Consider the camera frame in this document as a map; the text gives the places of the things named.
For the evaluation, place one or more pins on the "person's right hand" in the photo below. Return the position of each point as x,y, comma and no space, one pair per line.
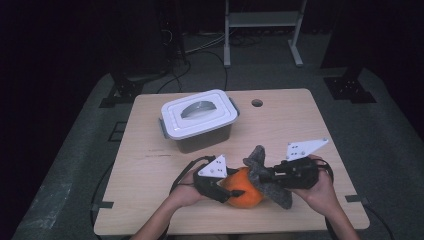
325,196

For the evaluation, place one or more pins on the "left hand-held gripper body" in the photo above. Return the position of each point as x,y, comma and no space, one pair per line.
208,186

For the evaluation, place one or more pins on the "black stand base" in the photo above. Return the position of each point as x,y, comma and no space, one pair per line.
125,90
348,88

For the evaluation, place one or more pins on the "white metal stand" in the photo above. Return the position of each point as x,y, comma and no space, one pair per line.
263,19

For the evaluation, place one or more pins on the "black floor frame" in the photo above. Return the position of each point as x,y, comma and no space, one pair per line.
110,137

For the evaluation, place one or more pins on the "white box lid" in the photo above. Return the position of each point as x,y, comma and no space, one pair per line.
220,108

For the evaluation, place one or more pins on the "orange plush toy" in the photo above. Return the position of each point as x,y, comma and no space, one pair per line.
245,195

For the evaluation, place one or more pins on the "grey table edge clip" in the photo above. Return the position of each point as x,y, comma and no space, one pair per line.
356,199
101,205

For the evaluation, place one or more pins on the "brown transparent storage box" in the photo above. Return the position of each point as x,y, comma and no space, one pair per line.
203,140

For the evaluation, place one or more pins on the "person's left hand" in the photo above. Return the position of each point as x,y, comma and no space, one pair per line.
186,196

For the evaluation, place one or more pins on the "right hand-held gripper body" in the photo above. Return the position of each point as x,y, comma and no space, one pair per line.
300,173

